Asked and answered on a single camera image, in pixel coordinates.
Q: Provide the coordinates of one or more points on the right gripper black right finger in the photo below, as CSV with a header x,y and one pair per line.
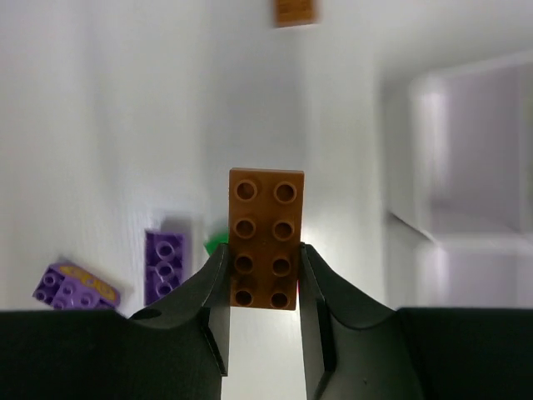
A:
x,y
357,348

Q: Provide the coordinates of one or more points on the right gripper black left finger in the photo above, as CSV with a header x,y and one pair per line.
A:
x,y
177,348

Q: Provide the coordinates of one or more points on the purple butterfly lego brick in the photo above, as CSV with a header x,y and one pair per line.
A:
x,y
167,257

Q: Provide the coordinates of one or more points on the green two-by-two lego brick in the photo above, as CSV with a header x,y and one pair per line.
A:
x,y
214,239

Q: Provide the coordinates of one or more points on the orange lego plate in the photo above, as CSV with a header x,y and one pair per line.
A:
x,y
264,223
291,13

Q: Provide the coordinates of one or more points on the left white divided container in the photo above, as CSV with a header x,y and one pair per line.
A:
x,y
458,186

